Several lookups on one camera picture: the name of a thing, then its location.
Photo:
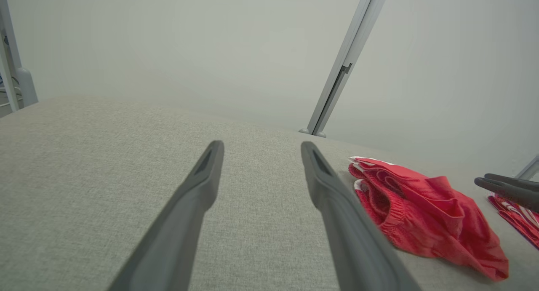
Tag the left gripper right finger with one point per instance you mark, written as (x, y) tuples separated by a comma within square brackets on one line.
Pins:
[(353, 236)]

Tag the grey metal frame post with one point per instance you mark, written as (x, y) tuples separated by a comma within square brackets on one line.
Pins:
[(23, 84)]

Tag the grey metal bracket frame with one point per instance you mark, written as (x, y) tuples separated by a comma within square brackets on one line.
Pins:
[(529, 169)]

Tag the red shorts with white panels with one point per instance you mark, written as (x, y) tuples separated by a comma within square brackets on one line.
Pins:
[(429, 215)]

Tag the red basketball jersey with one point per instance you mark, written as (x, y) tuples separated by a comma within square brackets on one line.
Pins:
[(520, 219)]

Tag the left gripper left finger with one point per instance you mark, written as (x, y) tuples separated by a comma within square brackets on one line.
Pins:
[(177, 232)]

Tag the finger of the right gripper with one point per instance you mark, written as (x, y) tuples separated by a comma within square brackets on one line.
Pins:
[(518, 181), (513, 193)]

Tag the grey post with black slot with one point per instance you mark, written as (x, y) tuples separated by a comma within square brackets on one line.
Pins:
[(349, 55)]

